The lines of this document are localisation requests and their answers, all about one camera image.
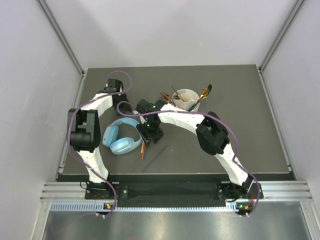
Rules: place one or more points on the orange chopstick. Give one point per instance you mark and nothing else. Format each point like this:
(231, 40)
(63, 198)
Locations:
(143, 150)
(166, 97)

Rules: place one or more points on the white divided round container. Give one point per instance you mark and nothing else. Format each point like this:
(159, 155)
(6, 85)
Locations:
(187, 98)

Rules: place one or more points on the gold spoon green handle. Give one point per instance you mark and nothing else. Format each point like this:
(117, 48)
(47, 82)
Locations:
(204, 94)

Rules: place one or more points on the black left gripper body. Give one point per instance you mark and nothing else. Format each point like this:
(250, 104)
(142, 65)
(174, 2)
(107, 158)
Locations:
(124, 107)

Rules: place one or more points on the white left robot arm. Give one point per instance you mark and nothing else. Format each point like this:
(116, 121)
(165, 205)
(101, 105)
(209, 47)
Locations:
(84, 134)

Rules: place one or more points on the dark teal chopstick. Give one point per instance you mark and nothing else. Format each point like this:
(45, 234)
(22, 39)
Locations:
(154, 159)

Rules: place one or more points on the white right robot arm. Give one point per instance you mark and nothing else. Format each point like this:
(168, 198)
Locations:
(212, 135)

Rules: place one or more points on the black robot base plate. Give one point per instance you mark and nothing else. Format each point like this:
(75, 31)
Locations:
(165, 189)

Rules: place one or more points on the gold fork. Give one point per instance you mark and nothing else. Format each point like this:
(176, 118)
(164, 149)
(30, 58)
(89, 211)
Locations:
(175, 95)

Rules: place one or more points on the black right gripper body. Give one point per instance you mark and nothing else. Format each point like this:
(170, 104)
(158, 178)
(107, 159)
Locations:
(149, 130)

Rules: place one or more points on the grey slotted cable duct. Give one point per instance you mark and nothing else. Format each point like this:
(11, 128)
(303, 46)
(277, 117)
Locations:
(104, 207)

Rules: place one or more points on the aluminium frame rail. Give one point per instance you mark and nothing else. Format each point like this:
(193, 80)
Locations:
(60, 35)

